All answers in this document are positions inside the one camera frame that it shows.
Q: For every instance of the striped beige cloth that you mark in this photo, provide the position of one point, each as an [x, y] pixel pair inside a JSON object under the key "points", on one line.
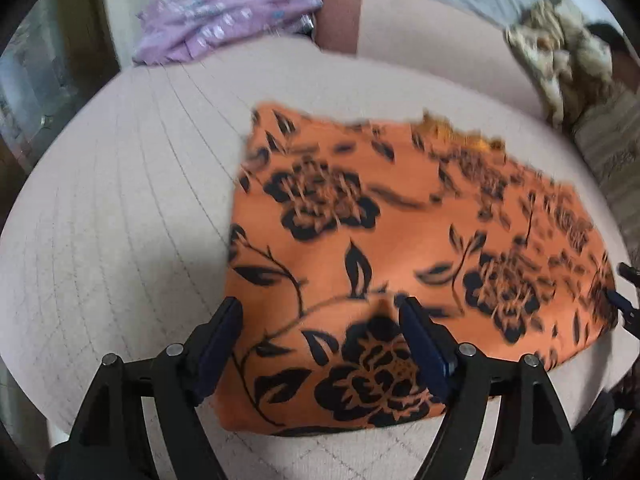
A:
{"points": [[607, 136]]}

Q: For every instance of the orange black floral garment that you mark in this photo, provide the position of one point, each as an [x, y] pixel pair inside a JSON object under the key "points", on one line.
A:
{"points": [[334, 222]]}

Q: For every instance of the dark wooden glass door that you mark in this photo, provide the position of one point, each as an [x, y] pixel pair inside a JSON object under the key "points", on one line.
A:
{"points": [[55, 56]]}

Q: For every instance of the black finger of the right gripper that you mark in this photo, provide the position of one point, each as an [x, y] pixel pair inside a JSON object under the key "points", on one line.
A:
{"points": [[627, 310], [629, 273]]}

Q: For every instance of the pink bolster with brown end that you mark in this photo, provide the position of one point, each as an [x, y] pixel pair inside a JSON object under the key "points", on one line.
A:
{"points": [[431, 37]]}

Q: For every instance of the cream floral crumpled cloth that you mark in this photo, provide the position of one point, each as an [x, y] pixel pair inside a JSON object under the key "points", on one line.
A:
{"points": [[571, 69]]}

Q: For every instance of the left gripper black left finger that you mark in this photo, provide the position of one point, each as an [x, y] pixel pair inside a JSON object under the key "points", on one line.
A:
{"points": [[110, 437]]}

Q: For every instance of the purple floral cloth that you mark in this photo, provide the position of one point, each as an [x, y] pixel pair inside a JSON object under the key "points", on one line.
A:
{"points": [[181, 31]]}

